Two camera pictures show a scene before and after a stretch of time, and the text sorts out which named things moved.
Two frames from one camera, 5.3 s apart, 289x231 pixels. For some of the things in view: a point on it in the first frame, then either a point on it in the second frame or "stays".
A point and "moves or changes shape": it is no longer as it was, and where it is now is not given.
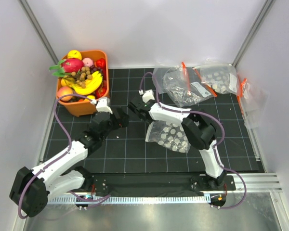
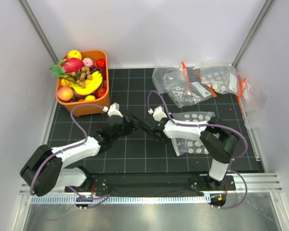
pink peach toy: (87, 62) stays
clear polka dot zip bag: (171, 135) moves or changes shape
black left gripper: (122, 122) → (130, 127)
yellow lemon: (91, 97) stays
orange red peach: (65, 90) stays
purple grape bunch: (93, 69) stays
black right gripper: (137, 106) → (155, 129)
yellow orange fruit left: (63, 83) stays
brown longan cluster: (84, 74) stays
